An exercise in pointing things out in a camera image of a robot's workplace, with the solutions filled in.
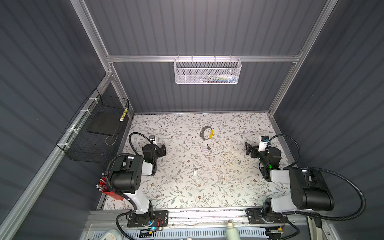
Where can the large keyring with yellow grip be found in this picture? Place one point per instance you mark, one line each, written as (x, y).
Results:
(206, 133)

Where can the white wire basket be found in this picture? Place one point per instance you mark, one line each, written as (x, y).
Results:
(207, 70)

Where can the black wire basket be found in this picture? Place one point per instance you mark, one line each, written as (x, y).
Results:
(97, 133)

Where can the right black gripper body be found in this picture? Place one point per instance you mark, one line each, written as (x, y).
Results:
(253, 151)

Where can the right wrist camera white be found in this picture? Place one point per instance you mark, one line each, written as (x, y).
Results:
(263, 143)

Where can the white bottle with red cap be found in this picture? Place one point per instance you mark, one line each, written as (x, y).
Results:
(232, 232)

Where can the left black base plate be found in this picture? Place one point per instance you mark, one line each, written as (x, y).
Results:
(150, 219)

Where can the red cup with pens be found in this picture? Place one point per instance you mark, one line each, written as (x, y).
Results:
(105, 189)

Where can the aluminium rail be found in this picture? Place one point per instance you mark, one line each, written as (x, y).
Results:
(178, 216)

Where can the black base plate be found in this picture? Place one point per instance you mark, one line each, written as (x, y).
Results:
(261, 216)
(150, 219)

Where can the white rounded device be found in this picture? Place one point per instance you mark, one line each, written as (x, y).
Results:
(112, 234)

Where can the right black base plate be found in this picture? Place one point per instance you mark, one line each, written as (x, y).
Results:
(261, 216)

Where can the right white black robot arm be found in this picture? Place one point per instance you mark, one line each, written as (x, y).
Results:
(308, 189)

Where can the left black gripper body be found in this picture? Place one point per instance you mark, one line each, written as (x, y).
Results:
(161, 150)

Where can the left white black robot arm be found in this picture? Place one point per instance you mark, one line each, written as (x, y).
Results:
(123, 180)

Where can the white slotted cable duct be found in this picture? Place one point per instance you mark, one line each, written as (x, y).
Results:
(245, 233)

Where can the yellow green marker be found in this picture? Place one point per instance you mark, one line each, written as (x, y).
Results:
(123, 114)

